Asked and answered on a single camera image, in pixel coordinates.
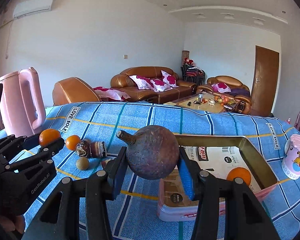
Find brown leather armchair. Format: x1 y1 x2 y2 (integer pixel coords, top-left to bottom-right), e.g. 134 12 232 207
196 75 252 114
52 77 102 106

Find brown leather armchair near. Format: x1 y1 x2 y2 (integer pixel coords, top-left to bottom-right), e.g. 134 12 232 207
52 77 102 106

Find large brown passion fruit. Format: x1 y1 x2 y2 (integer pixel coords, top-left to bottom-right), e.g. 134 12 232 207
116 125 179 180

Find pink floral pillow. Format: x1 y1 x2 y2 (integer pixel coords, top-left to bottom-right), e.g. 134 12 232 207
161 70 177 88
150 79 172 92
129 75 154 91

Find orange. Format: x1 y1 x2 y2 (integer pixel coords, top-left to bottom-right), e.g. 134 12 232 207
226 167 251 186
39 128 61 147
65 135 81 151

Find wooden coffee table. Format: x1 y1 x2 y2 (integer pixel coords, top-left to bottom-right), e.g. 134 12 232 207
165 92 240 113

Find pink pillow on armchair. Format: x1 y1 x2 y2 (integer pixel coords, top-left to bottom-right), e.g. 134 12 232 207
211 82 231 93

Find small tan longan fruit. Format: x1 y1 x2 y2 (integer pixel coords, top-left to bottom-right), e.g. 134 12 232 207
76 157 89 171

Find pink floral pillow middle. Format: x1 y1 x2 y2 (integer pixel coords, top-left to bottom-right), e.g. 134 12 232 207
150 79 172 92

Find pink floral pillow right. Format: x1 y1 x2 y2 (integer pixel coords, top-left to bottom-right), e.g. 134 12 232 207
161 70 177 88

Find white air conditioner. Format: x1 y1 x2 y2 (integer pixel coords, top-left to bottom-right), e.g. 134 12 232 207
13 0 53 19

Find brown leather three-seat sofa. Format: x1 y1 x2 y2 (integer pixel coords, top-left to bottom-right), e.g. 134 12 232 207
110 66 197 104

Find brown leather armchair far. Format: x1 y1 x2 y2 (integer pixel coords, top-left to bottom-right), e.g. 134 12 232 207
196 75 252 114

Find wooden door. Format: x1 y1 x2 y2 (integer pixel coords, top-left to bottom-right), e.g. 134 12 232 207
251 46 280 117

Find pink floral pillow left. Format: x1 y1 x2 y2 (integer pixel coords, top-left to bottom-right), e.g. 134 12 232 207
129 75 154 91

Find stacked chairs in corner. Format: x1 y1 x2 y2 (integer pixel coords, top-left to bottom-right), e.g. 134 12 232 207
181 58 205 86

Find sliced purple fruit half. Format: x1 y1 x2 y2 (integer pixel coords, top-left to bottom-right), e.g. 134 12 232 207
90 141 107 158

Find pink cartoon cup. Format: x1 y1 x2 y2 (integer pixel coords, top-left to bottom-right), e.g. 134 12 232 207
281 134 300 180

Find pink floral blanket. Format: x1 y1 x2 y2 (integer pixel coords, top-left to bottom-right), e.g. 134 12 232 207
93 86 130 101

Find dark brown cut fruit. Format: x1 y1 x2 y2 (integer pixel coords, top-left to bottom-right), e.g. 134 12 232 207
76 140 91 158

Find blue plaid tablecloth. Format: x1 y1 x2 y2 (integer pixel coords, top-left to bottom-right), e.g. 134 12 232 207
0 102 300 239

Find pink electric kettle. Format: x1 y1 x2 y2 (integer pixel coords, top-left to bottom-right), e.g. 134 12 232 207
0 67 46 137

